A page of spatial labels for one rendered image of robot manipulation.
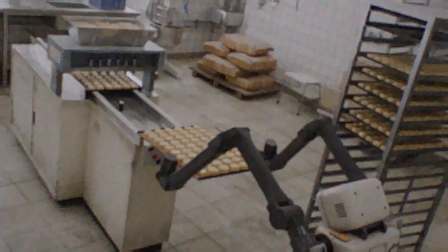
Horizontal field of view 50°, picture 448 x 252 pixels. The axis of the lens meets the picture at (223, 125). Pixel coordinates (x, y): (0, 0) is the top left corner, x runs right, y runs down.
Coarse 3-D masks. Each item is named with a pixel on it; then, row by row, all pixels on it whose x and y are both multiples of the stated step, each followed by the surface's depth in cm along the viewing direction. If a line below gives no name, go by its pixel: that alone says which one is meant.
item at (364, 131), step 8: (352, 128) 294; (360, 128) 294; (368, 128) 297; (368, 136) 284; (376, 136) 286; (376, 144) 276; (384, 144) 278; (400, 144) 284; (408, 144) 289; (416, 144) 286; (424, 144) 289; (432, 144) 291; (440, 144) 294
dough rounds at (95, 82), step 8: (72, 72) 339; (80, 72) 343; (88, 72) 341; (96, 72) 346; (104, 72) 348; (112, 72) 352; (120, 72) 355; (80, 80) 327; (88, 80) 329; (96, 80) 329; (104, 80) 332; (112, 80) 335; (120, 80) 338; (128, 80) 342; (88, 88) 315; (96, 88) 320; (104, 88) 323; (112, 88) 325
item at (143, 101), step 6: (132, 96) 333; (138, 96) 326; (144, 96) 323; (138, 102) 326; (144, 102) 319; (150, 102) 315; (144, 108) 320; (150, 108) 313; (156, 108) 307; (156, 114) 307; (162, 114) 301; (162, 120) 302; (168, 120) 295; (174, 120) 294; (168, 126) 296; (174, 126) 290; (180, 126) 288
